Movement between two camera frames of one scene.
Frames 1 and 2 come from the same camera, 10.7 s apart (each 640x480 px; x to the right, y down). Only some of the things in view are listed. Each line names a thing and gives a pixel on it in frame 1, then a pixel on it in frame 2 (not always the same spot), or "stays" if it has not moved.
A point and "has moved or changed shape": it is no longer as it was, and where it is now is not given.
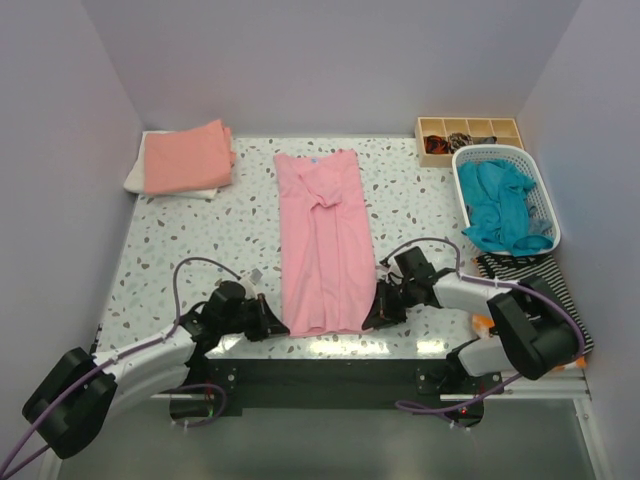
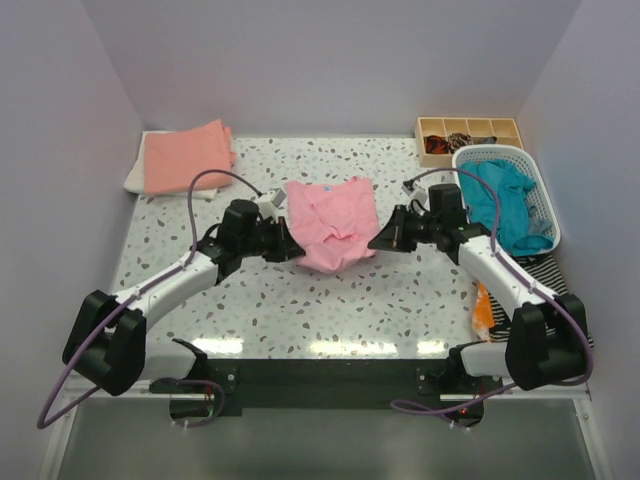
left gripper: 267,325 → 285,248
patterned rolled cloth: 458,140 stays
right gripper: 381,312 → 393,236
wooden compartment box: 438,138 stays
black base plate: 429,386 stays
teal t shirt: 498,207 stays
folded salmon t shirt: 189,160 stays
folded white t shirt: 135,180 stays
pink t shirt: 328,272 has moved or changed shape
